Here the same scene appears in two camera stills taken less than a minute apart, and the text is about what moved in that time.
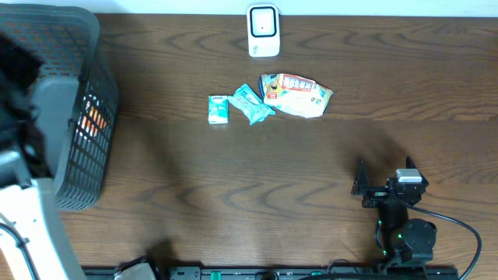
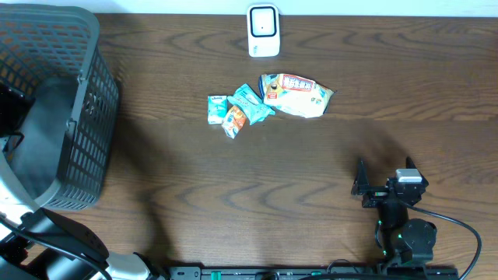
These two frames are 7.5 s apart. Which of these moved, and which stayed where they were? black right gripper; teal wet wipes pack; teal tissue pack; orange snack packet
Moved: orange snack packet
Stayed: black right gripper; teal wet wipes pack; teal tissue pack
